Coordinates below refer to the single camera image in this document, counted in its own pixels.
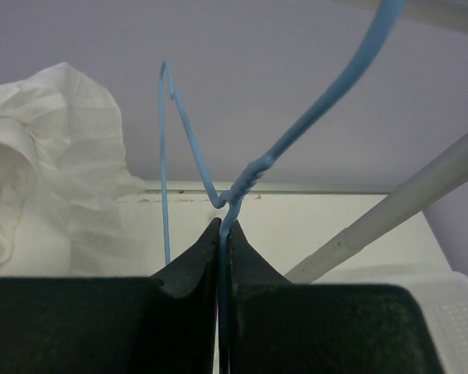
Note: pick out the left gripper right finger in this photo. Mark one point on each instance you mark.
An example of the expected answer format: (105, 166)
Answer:
(280, 327)

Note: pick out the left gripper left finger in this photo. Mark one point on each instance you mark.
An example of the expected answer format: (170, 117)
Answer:
(164, 323)

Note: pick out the blue wire hanger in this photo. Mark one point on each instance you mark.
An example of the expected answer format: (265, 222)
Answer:
(374, 39)

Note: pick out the clear plastic basket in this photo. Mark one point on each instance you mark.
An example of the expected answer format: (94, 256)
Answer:
(443, 299)

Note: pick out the white and silver clothes rack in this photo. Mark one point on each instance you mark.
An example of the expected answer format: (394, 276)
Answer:
(447, 172)

